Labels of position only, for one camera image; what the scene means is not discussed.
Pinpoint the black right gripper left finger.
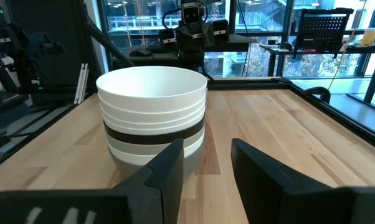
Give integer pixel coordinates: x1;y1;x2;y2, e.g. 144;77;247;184
0;139;185;224

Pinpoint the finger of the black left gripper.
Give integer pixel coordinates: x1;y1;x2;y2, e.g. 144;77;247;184
158;28;178;51
212;19;230;44

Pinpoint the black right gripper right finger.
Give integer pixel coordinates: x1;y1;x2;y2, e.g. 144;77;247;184
230;139;375;224

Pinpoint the white bowl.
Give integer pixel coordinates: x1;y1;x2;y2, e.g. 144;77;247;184
102;111;206;136
97;93;207;123
108;136;206;175
95;65;208;114

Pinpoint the black bowl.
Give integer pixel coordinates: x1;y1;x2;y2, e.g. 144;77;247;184
103;116;206;146

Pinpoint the dark side desk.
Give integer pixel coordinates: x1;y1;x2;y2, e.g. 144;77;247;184
111;33;259;62

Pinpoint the black computer mouse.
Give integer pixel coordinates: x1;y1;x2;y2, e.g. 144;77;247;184
128;48;153;58

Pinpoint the black perforated panel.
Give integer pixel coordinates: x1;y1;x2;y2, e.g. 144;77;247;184
292;7;355;60

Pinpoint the large black panel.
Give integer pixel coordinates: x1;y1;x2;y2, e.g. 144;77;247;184
6;0;97;94

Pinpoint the dark far desk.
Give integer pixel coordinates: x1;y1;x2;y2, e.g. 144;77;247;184
259;42;375;105

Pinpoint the yellow container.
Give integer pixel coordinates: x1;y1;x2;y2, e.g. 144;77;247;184
361;27;375;46

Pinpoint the white frame bracket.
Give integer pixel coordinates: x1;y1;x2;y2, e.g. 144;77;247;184
74;63;90;105

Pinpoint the black frame foot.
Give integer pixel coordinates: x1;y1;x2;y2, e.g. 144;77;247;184
302;86;331;105

